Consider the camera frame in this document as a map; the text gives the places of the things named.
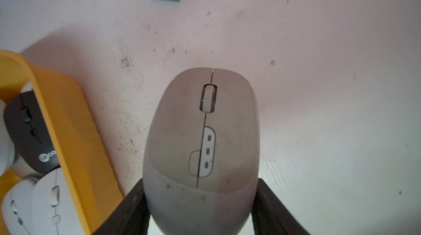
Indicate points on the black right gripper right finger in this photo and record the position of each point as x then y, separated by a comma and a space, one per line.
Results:
270, 216

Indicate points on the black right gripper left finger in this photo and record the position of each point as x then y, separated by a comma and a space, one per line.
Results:
131, 217

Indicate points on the yellow storage tray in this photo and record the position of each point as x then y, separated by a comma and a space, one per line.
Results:
80, 150

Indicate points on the grey computer mouse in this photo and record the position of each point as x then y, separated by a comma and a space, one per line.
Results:
201, 161

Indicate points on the white grey mouse in tray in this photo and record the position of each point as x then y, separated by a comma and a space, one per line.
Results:
17, 207

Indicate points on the black computer mouse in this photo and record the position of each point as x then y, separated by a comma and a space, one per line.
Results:
28, 131

